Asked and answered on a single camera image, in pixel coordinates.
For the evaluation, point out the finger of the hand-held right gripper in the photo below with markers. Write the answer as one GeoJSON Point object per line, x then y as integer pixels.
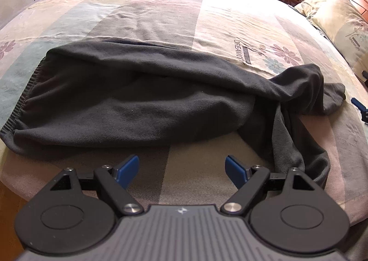
{"type": "Point", "coordinates": [365, 80]}
{"type": "Point", "coordinates": [358, 102]}

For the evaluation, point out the small floral pillow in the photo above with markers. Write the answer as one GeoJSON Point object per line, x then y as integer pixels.
{"type": "Point", "coordinates": [309, 5]}

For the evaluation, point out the dark grey pants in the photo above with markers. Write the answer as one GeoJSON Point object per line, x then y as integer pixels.
{"type": "Point", "coordinates": [143, 97]}

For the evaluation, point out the large beige printed pillow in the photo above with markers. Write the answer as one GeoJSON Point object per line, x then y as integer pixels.
{"type": "Point", "coordinates": [345, 25]}

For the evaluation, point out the bed with patchwork sheet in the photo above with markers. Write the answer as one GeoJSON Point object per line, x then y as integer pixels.
{"type": "Point", "coordinates": [143, 11]}

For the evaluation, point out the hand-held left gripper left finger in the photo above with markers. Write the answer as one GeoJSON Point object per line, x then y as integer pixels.
{"type": "Point", "coordinates": [128, 170]}

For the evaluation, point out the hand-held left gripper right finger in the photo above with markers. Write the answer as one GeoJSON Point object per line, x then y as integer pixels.
{"type": "Point", "coordinates": [235, 172]}

